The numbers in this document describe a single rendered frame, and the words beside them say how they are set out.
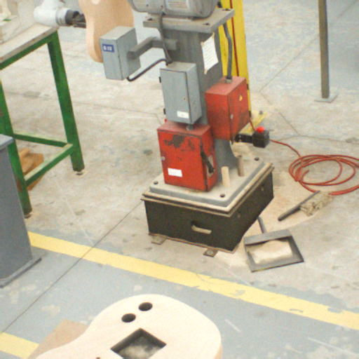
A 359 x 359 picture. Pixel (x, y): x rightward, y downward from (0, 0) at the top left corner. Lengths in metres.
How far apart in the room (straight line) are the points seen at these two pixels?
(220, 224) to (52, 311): 0.90
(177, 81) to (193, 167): 0.44
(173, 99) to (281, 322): 1.12
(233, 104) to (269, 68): 2.24
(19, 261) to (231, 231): 1.06
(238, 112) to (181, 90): 0.31
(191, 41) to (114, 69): 0.37
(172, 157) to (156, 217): 0.38
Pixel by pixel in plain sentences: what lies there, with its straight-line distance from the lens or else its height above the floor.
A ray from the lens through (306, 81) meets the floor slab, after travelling 5.93.
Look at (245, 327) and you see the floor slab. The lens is 3.74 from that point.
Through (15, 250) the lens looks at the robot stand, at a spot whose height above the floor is 0.14.
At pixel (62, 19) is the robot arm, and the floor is 1.10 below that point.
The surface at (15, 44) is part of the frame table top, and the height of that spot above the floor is 0.93.
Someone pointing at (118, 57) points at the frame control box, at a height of 1.03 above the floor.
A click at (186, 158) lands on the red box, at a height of 0.49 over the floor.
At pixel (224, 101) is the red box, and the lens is 3.93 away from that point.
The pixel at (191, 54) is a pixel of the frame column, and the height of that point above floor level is 0.97.
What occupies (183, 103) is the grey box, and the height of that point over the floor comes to 0.77.
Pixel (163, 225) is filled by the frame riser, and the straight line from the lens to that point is 4.32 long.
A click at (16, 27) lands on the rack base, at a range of 4.67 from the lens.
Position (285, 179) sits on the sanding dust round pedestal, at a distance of 4.75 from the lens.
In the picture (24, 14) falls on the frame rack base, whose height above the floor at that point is 1.01.
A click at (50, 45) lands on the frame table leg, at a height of 0.82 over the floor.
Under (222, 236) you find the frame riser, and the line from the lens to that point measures 4.16.
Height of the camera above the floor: 2.40
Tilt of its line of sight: 30 degrees down
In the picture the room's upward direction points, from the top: 8 degrees counter-clockwise
